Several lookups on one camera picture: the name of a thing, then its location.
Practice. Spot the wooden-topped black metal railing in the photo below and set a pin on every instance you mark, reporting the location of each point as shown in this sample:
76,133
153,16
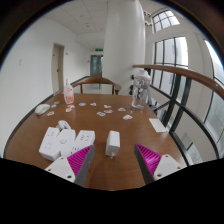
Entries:
186,74

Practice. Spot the beige side door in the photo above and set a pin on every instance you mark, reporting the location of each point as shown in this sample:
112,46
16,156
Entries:
57,68

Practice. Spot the white squeeze bottle orange label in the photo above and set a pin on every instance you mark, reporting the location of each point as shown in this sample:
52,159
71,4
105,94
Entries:
68,95

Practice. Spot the tall black-framed window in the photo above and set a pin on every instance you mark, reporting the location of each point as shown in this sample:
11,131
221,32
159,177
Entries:
170,51

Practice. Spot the glazed double door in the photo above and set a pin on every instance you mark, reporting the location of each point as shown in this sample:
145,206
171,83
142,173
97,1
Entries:
96,65

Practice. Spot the green exit sign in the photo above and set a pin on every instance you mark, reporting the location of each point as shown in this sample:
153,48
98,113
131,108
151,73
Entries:
99,50

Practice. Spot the wooden chair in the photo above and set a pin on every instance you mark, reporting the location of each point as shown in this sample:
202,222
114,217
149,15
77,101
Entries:
96,80

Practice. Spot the white paper card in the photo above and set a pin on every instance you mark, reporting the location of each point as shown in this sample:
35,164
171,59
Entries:
157,125

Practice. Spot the small high window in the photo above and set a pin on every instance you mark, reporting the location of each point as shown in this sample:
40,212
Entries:
165,20

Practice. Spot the white power strip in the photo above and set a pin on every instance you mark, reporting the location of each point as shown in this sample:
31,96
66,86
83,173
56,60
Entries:
63,141

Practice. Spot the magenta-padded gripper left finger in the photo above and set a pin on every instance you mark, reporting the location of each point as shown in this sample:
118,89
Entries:
63,166

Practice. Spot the small colourful sticker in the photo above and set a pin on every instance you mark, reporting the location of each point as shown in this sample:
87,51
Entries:
122,109
57,102
93,104
50,113
71,106
68,109
107,106
127,117
108,111
101,114
53,106
82,104

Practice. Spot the white computer mouse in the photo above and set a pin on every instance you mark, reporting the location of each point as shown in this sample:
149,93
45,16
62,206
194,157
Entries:
42,109

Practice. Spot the white block charger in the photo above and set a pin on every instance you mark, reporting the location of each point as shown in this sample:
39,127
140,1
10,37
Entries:
113,143

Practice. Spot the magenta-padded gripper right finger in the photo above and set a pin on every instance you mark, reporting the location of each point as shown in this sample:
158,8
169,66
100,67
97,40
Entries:
165,166

